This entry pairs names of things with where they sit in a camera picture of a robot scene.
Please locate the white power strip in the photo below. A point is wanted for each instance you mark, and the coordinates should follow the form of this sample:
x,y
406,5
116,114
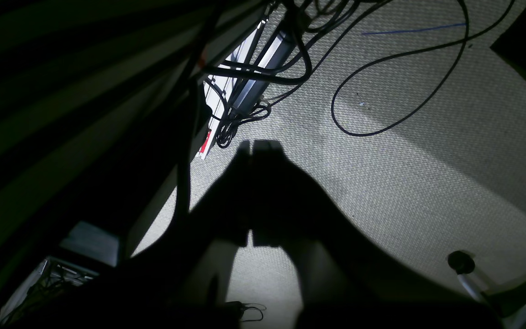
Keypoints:
x,y
235,101

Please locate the black table caster wheel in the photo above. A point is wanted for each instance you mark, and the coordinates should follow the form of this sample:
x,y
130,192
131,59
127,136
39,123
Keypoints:
x,y
461,262

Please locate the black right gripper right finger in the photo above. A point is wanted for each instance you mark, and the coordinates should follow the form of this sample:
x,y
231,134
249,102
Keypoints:
x,y
346,280

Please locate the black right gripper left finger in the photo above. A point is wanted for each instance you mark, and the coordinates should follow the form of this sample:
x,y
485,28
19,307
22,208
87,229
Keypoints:
x,y
181,280

